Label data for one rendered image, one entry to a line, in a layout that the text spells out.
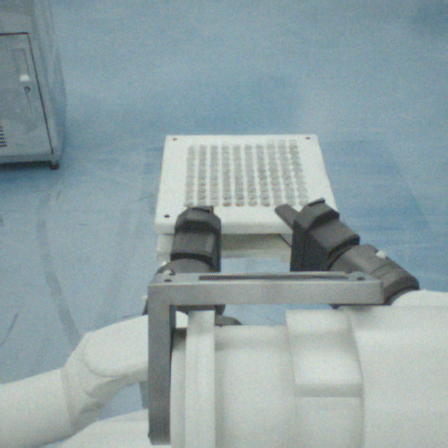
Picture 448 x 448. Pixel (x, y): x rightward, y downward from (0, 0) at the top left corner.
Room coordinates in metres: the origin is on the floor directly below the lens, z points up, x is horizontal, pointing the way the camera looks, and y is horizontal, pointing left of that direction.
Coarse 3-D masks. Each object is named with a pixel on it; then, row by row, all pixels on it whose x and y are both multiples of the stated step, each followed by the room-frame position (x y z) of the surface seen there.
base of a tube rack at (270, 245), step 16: (224, 240) 0.68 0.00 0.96; (240, 240) 0.68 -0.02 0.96; (256, 240) 0.68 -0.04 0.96; (272, 240) 0.68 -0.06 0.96; (160, 256) 0.66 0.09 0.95; (224, 256) 0.66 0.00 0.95; (240, 256) 0.66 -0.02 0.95; (256, 256) 0.66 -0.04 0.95; (272, 256) 0.66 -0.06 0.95; (288, 256) 0.66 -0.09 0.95
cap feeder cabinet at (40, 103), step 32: (0, 0) 2.40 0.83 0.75; (32, 0) 2.43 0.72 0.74; (0, 32) 2.40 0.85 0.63; (32, 32) 2.42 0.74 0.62; (0, 64) 2.39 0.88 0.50; (32, 64) 2.41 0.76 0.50; (0, 96) 2.39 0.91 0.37; (32, 96) 2.41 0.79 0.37; (64, 96) 2.86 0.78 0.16; (0, 128) 2.39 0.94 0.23; (32, 128) 2.40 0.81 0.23; (64, 128) 2.64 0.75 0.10; (0, 160) 2.39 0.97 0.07; (32, 160) 2.41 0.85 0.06
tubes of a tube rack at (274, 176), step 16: (224, 160) 0.82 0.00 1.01; (240, 160) 0.81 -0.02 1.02; (272, 160) 0.82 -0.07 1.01; (288, 160) 0.81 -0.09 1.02; (224, 176) 0.76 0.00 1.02; (240, 176) 0.76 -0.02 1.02; (272, 176) 0.76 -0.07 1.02; (288, 176) 0.77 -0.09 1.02; (224, 192) 0.73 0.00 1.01; (240, 192) 0.73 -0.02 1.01; (256, 192) 0.72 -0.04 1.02; (272, 192) 0.72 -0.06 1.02; (288, 192) 0.73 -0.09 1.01
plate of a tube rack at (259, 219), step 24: (168, 144) 0.87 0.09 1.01; (264, 144) 0.87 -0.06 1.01; (288, 144) 0.87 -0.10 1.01; (312, 144) 0.87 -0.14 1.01; (168, 168) 0.80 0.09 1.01; (312, 168) 0.80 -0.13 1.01; (168, 192) 0.73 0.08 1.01; (312, 192) 0.74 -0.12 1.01; (168, 216) 0.68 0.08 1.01; (240, 216) 0.68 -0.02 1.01; (264, 216) 0.68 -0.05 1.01
